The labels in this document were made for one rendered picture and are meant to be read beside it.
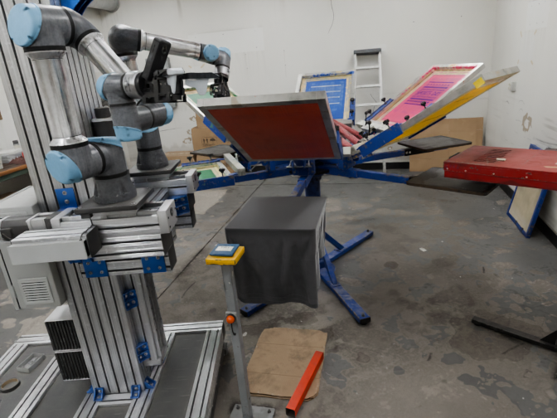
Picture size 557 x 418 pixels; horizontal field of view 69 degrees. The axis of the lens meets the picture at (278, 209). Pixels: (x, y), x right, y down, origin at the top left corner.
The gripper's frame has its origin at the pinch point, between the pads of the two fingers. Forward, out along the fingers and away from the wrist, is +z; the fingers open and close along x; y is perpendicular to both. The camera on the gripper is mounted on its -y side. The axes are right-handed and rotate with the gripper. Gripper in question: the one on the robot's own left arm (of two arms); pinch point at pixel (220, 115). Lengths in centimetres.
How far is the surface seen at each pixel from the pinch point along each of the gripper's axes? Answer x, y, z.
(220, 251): 15, 22, 71
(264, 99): 30.1, 22.8, 4.8
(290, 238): 38, -7, 61
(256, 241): 21, -8, 63
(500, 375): 142, -76, 124
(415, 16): 126, -335, -289
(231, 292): 17, 10, 87
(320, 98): 54, 23, 6
